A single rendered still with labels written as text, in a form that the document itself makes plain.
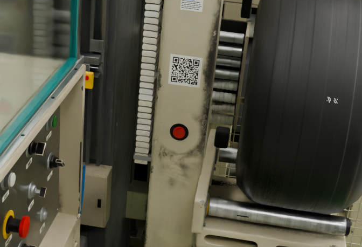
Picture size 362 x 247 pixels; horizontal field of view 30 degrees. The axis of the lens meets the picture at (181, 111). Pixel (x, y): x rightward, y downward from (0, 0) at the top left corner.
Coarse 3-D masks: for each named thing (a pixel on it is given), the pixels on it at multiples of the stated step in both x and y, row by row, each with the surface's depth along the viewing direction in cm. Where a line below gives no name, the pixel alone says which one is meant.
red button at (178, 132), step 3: (177, 126) 164; (174, 129) 164; (177, 129) 163; (180, 129) 163; (183, 129) 163; (174, 132) 164; (177, 132) 164; (180, 132) 164; (183, 132) 163; (174, 135) 164; (177, 135) 164; (180, 135) 164; (183, 135) 164
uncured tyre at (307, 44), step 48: (288, 0) 145; (336, 0) 145; (288, 48) 139; (336, 48) 138; (288, 96) 137; (240, 144) 149; (288, 144) 140; (336, 144) 138; (288, 192) 149; (336, 192) 146
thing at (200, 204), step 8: (208, 136) 189; (208, 144) 184; (208, 152) 180; (216, 152) 187; (208, 160) 176; (216, 160) 188; (208, 168) 172; (200, 176) 168; (208, 176) 168; (200, 184) 164; (208, 184) 165; (200, 192) 161; (208, 192) 170; (200, 200) 158; (200, 208) 159; (192, 216) 160; (200, 216) 159; (192, 224) 161; (200, 224) 160; (192, 232) 162; (200, 232) 161
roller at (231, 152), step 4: (220, 148) 189; (224, 148) 189; (228, 148) 189; (232, 148) 189; (236, 148) 189; (220, 152) 188; (224, 152) 188; (228, 152) 188; (232, 152) 188; (236, 152) 188; (220, 156) 188; (224, 156) 188; (228, 156) 188; (232, 156) 188; (220, 160) 189; (224, 160) 189; (228, 160) 188; (232, 160) 188
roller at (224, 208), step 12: (216, 204) 163; (228, 204) 163; (240, 204) 163; (252, 204) 163; (216, 216) 164; (228, 216) 163; (240, 216) 162; (252, 216) 162; (264, 216) 161; (276, 216) 161; (288, 216) 161; (300, 216) 161; (312, 216) 161; (324, 216) 161; (336, 216) 162; (300, 228) 162; (312, 228) 161; (324, 228) 160; (336, 228) 160; (348, 228) 160
